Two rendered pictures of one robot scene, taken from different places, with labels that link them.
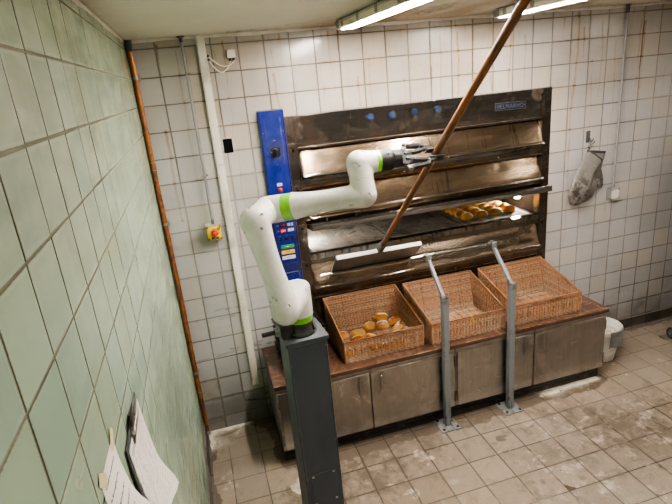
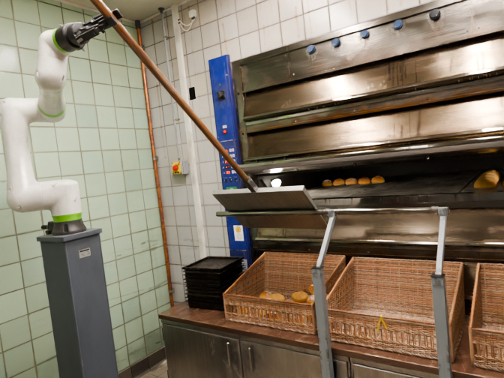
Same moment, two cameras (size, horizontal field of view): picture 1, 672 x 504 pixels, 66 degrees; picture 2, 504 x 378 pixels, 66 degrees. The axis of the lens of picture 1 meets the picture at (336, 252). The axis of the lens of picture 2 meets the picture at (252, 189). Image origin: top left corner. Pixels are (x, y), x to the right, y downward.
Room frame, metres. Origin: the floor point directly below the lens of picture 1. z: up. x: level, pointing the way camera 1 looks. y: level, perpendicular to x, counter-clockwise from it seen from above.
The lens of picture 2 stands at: (1.64, -1.75, 1.42)
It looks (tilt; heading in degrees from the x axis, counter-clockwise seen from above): 4 degrees down; 49
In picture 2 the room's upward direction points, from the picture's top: 6 degrees counter-clockwise
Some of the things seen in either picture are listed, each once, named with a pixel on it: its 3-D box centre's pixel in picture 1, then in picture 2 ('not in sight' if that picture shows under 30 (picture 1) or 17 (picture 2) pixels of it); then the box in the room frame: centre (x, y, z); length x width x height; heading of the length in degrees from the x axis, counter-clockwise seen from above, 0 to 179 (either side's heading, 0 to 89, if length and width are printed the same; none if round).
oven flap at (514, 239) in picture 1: (431, 254); (398, 226); (3.53, -0.69, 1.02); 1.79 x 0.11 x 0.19; 104
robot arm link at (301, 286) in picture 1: (296, 301); (61, 199); (2.15, 0.20, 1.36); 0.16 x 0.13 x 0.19; 166
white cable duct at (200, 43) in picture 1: (230, 229); (193, 167); (3.17, 0.65, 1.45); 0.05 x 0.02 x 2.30; 104
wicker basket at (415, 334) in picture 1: (371, 321); (286, 286); (3.15, -0.20, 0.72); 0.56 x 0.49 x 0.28; 105
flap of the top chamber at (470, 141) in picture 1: (427, 146); (385, 76); (3.53, -0.69, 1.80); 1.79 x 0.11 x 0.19; 104
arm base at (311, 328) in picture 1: (288, 327); (61, 226); (2.15, 0.25, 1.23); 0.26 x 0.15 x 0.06; 108
